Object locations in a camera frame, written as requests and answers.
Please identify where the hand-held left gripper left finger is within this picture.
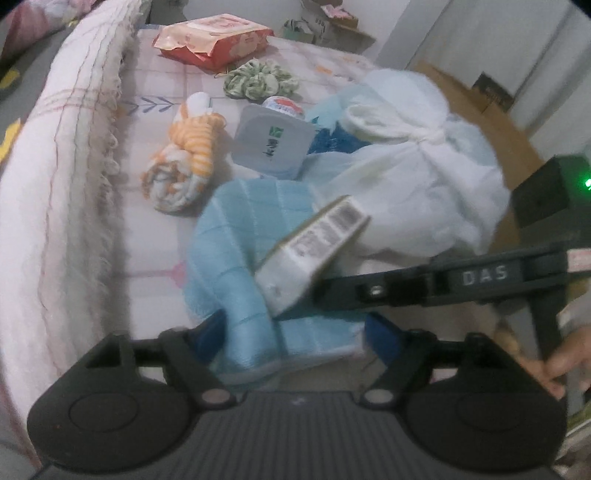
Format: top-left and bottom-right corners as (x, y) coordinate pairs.
(85, 308), (237, 408)

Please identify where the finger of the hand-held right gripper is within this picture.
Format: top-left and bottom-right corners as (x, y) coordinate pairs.
(272, 265), (435, 321)

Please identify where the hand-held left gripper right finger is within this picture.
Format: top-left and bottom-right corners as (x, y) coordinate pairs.
(360, 311), (509, 409)

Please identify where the small white carton box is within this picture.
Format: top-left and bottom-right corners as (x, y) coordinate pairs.
(254, 195), (372, 320)

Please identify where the light blue towel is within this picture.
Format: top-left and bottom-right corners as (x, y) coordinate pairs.
(182, 179), (366, 373)

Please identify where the white plastic bag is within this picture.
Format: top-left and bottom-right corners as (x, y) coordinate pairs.
(305, 68), (511, 258)

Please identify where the large brown cardboard box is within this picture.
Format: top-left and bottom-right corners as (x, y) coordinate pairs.
(411, 60), (555, 254)

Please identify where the orange striped sock roll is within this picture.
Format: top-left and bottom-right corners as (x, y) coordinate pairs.
(141, 92), (226, 216)

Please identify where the green patterned scrunchie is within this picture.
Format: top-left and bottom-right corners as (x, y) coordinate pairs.
(224, 59), (301, 100)

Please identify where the person's right hand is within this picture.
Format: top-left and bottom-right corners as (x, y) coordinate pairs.
(522, 325), (591, 401)

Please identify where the pink checked bed sheet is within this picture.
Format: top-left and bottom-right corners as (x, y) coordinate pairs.
(106, 25), (385, 371)

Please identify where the dark brown box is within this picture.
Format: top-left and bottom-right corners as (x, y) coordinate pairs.
(471, 71), (516, 114)

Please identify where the white cup with printed lid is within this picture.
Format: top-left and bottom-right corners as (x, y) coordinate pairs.
(262, 95), (307, 121)

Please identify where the white fringed blanket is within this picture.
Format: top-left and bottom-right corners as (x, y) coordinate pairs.
(0, 0), (149, 464)

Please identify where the grey curtain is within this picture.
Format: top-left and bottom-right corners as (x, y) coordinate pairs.
(406, 0), (591, 154)

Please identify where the printed cardboard box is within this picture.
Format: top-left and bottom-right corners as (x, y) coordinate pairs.
(314, 16), (376, 49)

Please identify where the green paper bag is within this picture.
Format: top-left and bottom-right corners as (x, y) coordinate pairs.
(283, 18), (319, 45)

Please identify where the small open cardboard box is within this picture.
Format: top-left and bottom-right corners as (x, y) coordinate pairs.
(302, 0), (361, 21)

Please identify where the pink red tissue pack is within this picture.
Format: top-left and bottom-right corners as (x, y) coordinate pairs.
(152, 14), (276, 71)

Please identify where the grey sheet with yellow prints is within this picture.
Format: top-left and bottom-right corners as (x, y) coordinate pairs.
(0, 18), (66, 177)

